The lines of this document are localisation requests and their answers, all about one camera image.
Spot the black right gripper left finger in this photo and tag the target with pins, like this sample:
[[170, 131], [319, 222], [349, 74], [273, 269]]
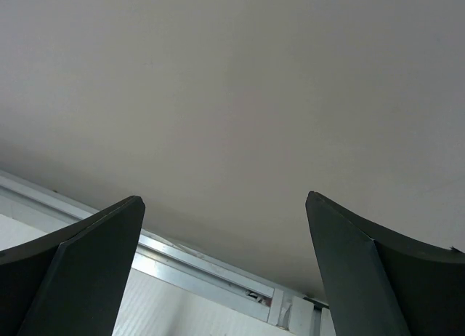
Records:
[[71, 281]]

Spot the aluminium frame rail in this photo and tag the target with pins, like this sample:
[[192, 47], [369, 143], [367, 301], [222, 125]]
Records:
[[172, 289]]

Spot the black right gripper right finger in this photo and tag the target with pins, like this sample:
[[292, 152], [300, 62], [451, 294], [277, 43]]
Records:
[[380, 282]]

